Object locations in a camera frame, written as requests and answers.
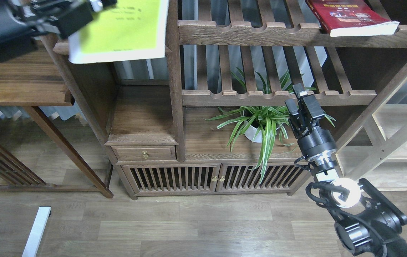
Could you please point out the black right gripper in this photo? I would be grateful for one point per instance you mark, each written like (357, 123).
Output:
(315, 143)

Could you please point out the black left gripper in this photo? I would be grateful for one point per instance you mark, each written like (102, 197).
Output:
(38, 17)

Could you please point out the yellow green cover book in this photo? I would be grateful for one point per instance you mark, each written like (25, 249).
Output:
(130, 30)

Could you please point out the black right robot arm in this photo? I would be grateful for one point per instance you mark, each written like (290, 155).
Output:
(365, 220)

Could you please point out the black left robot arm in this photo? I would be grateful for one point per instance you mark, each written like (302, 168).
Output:
(10, 50)

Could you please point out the green spider plant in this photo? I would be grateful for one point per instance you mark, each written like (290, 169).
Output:
(272, 121)

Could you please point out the white plant pot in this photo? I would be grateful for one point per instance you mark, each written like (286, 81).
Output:
(254, 134)

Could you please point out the dark wooden bookshelf cabinet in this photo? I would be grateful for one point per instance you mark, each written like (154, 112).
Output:
(230, 53)

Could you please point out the red cover book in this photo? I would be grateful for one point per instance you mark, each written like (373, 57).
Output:
(350, 18)

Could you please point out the brass drawer knob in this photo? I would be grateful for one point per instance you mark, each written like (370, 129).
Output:
(145, 155)

